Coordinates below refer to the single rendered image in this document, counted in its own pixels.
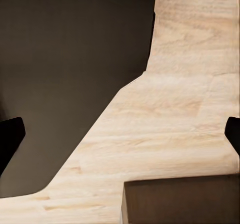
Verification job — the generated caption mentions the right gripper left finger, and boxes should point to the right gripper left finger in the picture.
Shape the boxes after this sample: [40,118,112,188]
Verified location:
[0,117,26,176]

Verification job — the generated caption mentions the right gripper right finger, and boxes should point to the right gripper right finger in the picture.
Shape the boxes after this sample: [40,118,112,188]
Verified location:
[224,117,240,156]

